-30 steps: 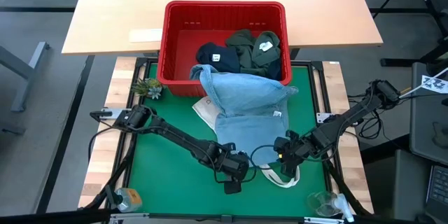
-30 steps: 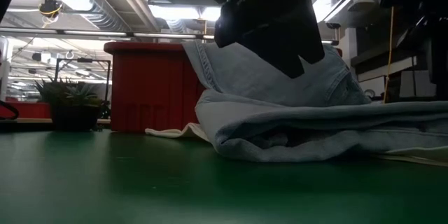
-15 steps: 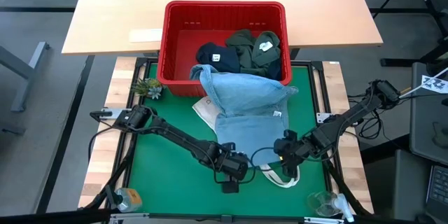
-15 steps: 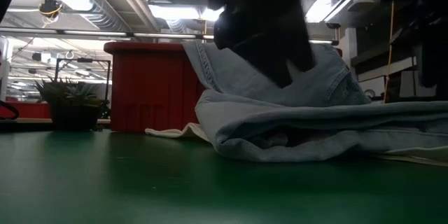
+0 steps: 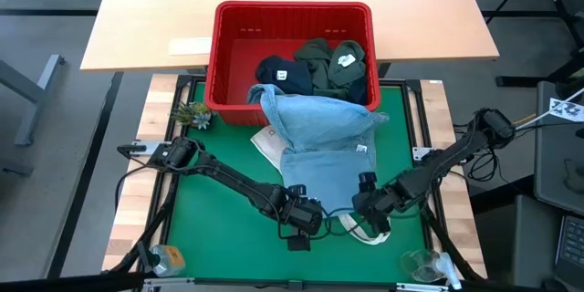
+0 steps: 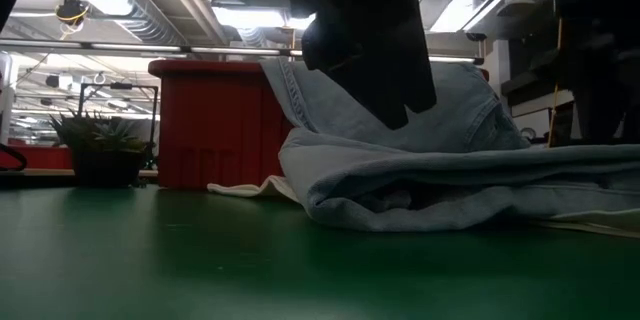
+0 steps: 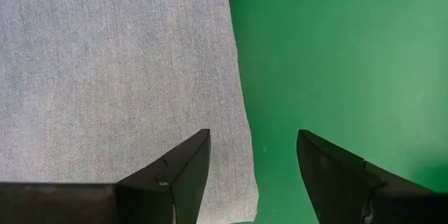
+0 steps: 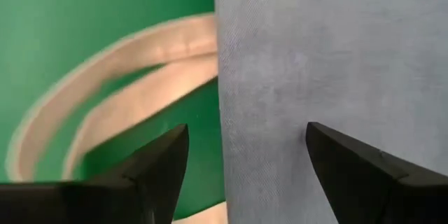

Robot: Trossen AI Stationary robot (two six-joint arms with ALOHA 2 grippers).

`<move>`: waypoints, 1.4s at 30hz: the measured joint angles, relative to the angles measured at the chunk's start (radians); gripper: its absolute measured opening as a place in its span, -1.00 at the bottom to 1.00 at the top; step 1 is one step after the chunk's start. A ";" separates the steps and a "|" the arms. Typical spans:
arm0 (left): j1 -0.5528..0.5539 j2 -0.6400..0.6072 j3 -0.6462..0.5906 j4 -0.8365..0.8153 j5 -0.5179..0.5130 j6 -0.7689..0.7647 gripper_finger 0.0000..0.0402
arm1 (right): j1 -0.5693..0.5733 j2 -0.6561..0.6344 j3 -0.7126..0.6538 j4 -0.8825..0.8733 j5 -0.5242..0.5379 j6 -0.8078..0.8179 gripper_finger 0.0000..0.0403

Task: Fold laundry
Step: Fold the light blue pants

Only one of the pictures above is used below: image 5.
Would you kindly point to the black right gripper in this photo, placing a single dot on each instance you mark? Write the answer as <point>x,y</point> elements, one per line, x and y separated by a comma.
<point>378,201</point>

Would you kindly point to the dark green garment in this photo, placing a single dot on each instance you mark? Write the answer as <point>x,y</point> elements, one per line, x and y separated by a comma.
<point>328,73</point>

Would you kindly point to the white printed tote bag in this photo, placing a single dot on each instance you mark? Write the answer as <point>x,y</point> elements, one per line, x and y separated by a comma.
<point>269,143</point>

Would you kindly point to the dark keyboard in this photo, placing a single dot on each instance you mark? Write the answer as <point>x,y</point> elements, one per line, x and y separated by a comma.
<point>572,246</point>

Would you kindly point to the grey cabinet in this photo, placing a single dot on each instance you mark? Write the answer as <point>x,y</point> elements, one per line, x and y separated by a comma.
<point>556,169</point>

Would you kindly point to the light blue denim jeans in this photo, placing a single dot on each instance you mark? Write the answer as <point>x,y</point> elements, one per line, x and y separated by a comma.
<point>319,146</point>

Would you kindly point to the grey box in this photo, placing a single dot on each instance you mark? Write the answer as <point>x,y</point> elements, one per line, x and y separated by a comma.
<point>534,237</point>

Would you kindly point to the grey desk leg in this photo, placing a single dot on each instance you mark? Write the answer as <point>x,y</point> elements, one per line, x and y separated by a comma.
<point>34,96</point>

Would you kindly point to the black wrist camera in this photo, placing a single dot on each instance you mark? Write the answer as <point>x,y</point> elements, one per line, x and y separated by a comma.
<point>299,242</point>
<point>368,181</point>

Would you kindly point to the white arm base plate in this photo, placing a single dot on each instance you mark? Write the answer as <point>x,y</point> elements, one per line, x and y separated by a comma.
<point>422,153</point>
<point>150,148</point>

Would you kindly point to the small succulent plant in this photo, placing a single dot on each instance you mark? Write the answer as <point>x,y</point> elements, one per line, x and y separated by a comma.
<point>194,116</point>

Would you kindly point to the clear glass cup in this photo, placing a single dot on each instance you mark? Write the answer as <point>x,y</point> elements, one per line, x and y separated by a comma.
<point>424,264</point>

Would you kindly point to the navy garment with white tag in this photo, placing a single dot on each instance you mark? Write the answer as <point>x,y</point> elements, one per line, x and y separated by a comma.
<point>287,75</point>

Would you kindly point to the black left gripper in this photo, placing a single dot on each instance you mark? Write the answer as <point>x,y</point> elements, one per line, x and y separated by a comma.
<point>301,216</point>

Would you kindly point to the light wooden desk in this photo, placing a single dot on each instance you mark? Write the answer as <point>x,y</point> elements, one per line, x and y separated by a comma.
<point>182,0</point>

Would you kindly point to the red plastic laundry basket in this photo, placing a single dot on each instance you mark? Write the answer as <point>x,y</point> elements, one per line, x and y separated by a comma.
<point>237,68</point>

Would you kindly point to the plain navy garment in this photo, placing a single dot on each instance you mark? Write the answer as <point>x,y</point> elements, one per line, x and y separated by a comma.
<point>362,91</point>

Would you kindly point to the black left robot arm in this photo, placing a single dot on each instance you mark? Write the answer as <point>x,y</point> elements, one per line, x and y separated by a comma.
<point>237,182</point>

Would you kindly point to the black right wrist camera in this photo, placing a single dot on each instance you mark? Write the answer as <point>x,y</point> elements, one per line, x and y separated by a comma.
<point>368,181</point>

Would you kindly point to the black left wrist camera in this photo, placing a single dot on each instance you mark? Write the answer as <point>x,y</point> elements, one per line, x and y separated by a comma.
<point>299,242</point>

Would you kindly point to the white paper strip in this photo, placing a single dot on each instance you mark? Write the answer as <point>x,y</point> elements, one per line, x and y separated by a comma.
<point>189,46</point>

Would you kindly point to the green table mat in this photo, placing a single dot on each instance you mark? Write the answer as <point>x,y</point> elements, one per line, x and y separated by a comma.
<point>219,237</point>

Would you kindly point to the black desk frame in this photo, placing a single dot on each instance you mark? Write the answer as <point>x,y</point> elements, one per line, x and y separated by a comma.
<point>520,13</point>

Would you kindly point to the white patterned marker tag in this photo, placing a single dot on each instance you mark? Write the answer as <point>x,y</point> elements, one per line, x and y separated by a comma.
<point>566,110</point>

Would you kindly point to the black horizontal bar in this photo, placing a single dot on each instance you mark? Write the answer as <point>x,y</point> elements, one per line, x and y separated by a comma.
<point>68,282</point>

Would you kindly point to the black floor rail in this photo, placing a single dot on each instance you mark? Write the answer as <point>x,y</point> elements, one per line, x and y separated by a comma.
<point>86,173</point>

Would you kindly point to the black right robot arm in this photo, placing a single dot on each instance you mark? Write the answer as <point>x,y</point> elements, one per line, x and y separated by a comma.
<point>438,164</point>

